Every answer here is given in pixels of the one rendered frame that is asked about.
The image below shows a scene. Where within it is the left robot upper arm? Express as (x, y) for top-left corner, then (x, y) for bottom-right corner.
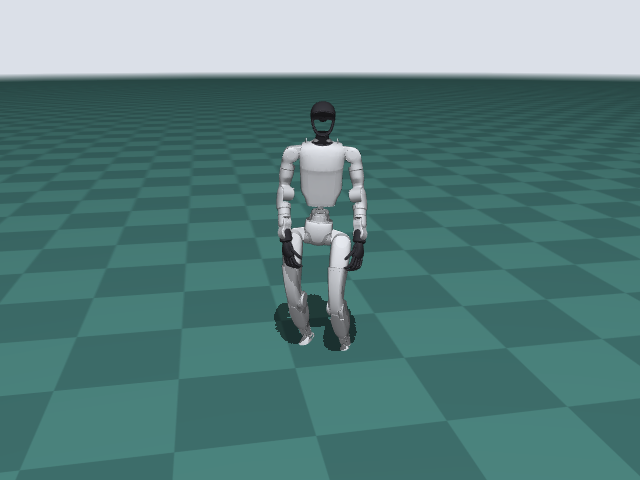
(343, 146), (364, 203)

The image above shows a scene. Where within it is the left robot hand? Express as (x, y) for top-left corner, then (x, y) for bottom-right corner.
(344, 229), (366, 271)

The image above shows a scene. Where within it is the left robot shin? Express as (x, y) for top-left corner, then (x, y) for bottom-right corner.
(330, 300), (351, 347)

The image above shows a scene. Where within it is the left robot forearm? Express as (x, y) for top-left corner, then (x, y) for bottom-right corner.
(353, 188), (367, 240)

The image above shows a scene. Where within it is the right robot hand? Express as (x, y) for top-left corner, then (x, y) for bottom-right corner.
(280, 228), (303, 269)

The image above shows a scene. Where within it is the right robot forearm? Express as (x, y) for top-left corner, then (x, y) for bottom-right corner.
(276, 187), (292, 239)

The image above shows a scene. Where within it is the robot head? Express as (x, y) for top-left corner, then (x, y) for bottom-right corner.
(310, 101), (336, 146)

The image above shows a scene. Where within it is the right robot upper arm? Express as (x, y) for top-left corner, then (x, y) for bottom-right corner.
(278, 145), (302, 201)

